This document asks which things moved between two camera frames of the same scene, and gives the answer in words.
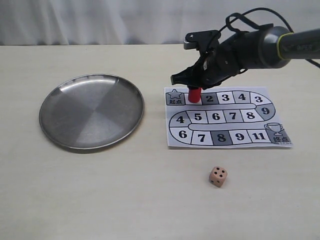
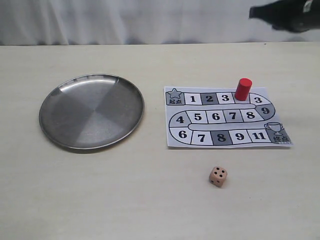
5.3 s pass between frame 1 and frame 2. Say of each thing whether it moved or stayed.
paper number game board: stayed
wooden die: stayed
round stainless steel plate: stayed
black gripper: moved
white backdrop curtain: stayed
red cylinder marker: moved
